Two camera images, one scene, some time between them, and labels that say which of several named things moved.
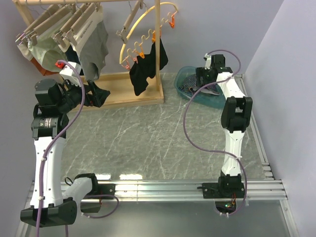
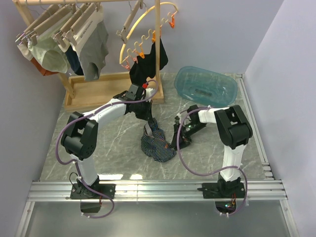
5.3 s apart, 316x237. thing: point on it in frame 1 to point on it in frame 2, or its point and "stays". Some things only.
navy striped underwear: (190, 87) to (154, 143)
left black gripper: (98, 96) to (148, 114)
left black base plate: (105, 189) stays
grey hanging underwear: (92, 47) stays
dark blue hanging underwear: (72, 57) stays
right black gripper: (201, 72) to (183, 139)
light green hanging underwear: (47, 52) stays
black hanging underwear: (143, 67) stays
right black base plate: (223, 190) stays
